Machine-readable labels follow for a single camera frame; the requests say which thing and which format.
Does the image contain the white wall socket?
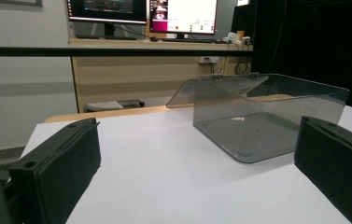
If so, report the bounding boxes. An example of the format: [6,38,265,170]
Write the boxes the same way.
[198,56,220,65]

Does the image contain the black horizontal frame bar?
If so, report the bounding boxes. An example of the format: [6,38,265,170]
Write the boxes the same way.
[0,46,254,58]

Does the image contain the transparent grey plastic box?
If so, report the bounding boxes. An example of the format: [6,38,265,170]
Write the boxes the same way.
[166,73,351,164]

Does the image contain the grey footrest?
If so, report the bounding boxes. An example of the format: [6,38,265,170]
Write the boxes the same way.
[84,98,146,113]

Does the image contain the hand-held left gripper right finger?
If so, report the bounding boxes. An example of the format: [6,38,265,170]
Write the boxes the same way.
[293,115,352,224]

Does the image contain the grey picture frame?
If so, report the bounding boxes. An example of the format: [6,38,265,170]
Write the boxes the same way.
[0,0,43,7]

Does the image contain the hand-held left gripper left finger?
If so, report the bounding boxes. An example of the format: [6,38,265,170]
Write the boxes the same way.
[8,117,102,224]

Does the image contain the bright white-screen computer monitor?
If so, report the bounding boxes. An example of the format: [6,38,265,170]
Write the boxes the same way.
[148,0,219,40]

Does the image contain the light wooden table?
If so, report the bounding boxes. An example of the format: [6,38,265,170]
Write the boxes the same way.
[44,105,196,124]

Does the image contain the black curtain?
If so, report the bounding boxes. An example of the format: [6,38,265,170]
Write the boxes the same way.
[251,0,352,113]

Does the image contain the dark computer monitor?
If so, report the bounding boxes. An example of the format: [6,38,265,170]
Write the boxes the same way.
[66,0,148,40]

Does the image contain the black keyboard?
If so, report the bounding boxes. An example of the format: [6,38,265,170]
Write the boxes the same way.
[161,37,220,44]

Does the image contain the bundle of black cables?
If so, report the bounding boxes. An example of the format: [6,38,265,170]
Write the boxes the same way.
[204,57,250,77]

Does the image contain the small white desk devices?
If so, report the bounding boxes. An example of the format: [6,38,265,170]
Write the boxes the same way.
[222,31,253,45]

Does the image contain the light wooden office desk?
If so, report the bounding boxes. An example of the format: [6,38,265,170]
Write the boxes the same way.
[68,36,254,114]

